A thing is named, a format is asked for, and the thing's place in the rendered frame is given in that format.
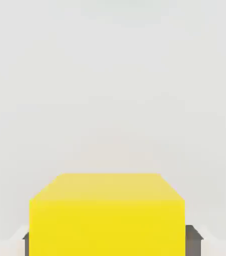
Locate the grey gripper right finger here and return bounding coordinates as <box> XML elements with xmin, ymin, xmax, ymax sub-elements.
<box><xmin>184</xmin><ymin>224</ymin><xmax>226</xmax><ymax>256</ymax></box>

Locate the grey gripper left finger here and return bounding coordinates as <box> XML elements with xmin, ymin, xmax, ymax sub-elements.
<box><xmin>0</xmin><ymin>224</ymin><xmax>30</xmax><ymax>256</ymax></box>

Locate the small yellow cube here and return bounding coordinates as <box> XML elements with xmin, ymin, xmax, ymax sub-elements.
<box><xmin>29</xmin><ymin>172</ymin><xmax>186</xmax><ymax>256</ymax></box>

